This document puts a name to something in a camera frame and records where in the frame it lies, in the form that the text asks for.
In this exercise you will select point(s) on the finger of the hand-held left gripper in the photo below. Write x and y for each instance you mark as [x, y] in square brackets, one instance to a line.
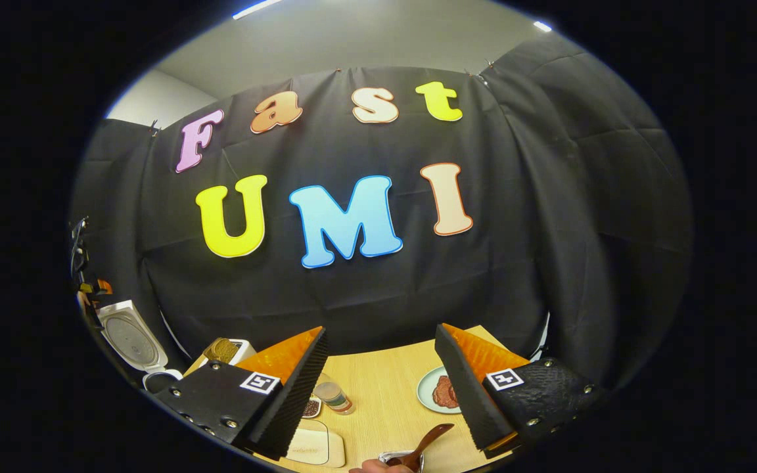
[104, 287]

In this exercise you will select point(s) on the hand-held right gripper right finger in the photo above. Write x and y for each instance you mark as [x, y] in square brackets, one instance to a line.
[467, 394]

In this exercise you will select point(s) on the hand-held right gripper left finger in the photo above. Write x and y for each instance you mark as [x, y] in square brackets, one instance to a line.
[293, 401]

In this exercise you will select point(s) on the dark wooden spoon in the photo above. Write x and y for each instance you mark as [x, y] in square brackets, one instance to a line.
[434, 435]

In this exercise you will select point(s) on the white rice cooker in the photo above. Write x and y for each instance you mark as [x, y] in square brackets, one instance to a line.
[132, 338]

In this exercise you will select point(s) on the metal chopstick holder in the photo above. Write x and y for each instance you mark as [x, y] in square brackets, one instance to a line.
[391, 454]

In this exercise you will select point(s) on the white divided grain dish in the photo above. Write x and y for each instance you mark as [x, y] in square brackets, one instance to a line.
[311, 408]

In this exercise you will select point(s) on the brown meat piece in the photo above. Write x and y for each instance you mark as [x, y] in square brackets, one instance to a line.
[444, 392]

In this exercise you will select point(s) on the pale green plate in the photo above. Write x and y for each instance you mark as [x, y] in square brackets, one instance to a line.
[426, 391]

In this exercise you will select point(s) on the small clear bottle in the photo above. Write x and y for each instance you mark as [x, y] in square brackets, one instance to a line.
[336, 396]

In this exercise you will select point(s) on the white toaster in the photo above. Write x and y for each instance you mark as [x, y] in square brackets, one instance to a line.
[242, 347]

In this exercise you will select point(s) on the brown bread slice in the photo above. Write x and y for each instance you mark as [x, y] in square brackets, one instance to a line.
[221, 350]

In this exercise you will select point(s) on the black backdrop cloth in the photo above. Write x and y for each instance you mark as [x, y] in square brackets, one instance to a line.
[516, 230]

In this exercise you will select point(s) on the ceiling light panel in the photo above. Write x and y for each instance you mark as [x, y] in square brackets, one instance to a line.
[543, 26]

